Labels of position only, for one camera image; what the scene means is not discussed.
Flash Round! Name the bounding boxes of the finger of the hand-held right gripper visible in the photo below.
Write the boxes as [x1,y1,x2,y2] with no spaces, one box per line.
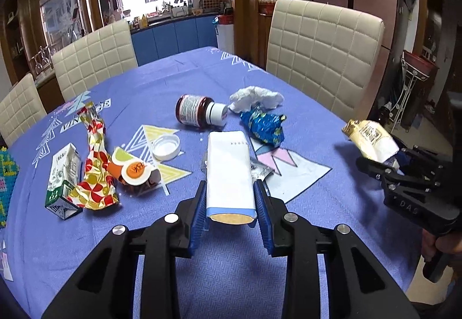
[355,156,448,197]
[396,146,458,176]

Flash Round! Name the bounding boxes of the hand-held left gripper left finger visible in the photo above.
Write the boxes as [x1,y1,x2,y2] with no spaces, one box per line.
[41,180,210,319]

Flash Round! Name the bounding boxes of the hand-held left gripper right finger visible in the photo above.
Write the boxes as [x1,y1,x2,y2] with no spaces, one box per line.
[253,180,421,319]

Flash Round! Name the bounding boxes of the cream snack wrapper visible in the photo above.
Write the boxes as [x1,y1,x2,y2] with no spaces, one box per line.
[342,120,400,165]

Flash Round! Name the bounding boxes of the silver blister pack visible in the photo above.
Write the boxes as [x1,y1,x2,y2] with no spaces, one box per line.
[249,159,275,182]

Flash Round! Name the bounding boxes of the long white paper box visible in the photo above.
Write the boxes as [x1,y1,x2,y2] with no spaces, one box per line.
[205,131,258,226]

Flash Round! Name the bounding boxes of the white plastic lid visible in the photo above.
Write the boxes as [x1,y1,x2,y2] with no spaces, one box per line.
[152,133,181,161]

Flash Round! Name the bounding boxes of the blue foil wrapper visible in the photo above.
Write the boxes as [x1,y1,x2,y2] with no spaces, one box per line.
[240,106,286,148]

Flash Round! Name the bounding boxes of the red and gold patterned wrapper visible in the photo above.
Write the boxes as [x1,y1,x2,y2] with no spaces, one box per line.
[70,102,120,211]

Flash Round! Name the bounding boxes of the person's right hand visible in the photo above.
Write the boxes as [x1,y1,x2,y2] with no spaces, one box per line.
[420,231,462,264]

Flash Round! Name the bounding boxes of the white metal plant stand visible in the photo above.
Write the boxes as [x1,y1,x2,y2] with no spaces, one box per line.
[392,59,430,132]

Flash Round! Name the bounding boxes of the red flower pot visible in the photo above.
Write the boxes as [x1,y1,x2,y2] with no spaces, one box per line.
[402,50,439,77]

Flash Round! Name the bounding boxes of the brown medicine bottle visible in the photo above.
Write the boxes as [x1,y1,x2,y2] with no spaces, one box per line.
[175,95,229,127]

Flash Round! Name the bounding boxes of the crumpled white tissue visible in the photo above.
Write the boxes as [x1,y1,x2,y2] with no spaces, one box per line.
[228,86,284,113]

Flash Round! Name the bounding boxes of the cream quilted dining chair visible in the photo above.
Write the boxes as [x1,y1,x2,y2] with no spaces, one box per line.
[51,20,139,101]
[0,73,47,148]
[266,0,385,121]

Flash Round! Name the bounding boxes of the green and white milk carton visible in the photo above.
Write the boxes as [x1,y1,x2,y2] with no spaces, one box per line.
[45,144,83,220]

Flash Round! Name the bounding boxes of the blue kitchen cabinets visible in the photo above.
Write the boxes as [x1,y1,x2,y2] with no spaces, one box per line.
[130,14,219,67]

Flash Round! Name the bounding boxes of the white storage box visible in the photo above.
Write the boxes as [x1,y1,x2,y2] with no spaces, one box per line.
[216,16,234,52]

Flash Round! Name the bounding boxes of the colourful beaded mat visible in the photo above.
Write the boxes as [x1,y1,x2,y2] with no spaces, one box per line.
[0,147,19,229]

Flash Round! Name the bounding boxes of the frosted glass partition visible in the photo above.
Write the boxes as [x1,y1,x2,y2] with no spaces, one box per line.
[38,0,85,49]

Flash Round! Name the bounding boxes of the wooden side cabinet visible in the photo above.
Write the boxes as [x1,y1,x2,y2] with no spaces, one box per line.
[0,0,47,85]

